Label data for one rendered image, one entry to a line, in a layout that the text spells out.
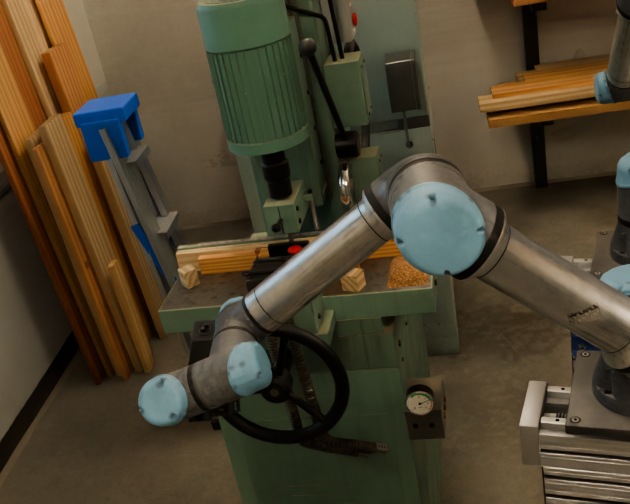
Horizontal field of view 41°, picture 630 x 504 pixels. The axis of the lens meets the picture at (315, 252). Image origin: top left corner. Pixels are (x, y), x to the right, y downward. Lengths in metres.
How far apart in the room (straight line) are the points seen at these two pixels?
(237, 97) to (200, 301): 0.46
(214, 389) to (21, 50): 2.32
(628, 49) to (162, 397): 1.19
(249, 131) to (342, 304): 0.41
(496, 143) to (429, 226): 3.23
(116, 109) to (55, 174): 0.64
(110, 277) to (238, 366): 2.01
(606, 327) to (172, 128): 3.42
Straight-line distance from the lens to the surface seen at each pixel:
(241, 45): 1.67
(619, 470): 1.59
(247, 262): 1.93
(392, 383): 1.86
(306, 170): 1.91
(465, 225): 1.10
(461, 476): 2.62
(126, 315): 3.29
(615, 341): 1.26
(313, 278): 1.30
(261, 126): 1.71
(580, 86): 3.81
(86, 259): 3.23
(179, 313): 1.86
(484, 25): 4.14
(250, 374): 1.24
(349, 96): 1.93
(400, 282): 1.75
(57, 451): 3.19
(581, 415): 1.50
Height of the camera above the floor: 1.75
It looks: 26 degrees down
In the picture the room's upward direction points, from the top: 12 degrees counter-clockwise
